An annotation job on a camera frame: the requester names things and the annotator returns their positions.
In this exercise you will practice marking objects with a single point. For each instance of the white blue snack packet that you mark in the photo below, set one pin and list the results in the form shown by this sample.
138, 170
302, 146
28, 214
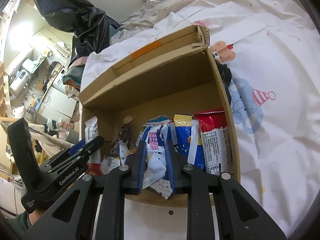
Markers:
155, 133

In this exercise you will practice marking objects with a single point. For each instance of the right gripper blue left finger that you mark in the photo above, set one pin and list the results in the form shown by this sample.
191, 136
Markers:
138, 165

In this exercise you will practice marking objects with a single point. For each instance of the dark brown snack packet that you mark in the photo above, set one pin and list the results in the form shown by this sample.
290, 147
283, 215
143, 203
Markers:
117, 154

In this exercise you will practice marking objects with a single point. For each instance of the blue gold snack bag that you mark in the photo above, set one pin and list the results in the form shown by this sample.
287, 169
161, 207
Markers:
189, 140

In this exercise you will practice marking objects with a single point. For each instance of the black plastic bag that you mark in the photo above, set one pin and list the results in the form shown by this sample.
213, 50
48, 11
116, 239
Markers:
89, 24

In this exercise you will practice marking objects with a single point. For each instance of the white bed sheet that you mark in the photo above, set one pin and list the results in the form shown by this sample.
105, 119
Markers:
272, 49

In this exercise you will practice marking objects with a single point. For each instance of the floral crumpled blanket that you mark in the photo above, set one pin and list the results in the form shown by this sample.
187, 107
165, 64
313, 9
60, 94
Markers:
152, 12

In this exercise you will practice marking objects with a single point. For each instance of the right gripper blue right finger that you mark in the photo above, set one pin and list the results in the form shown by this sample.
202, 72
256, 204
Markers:
173, 166

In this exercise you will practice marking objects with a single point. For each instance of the white red snack bar packet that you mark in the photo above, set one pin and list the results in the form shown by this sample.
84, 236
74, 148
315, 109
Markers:
91, 132

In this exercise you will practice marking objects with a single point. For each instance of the brown cardboard box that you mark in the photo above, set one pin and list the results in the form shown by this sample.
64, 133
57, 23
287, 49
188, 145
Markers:
174, 74

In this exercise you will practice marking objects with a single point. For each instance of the red white tall snack bag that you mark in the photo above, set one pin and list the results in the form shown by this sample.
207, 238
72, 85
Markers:
215, 141

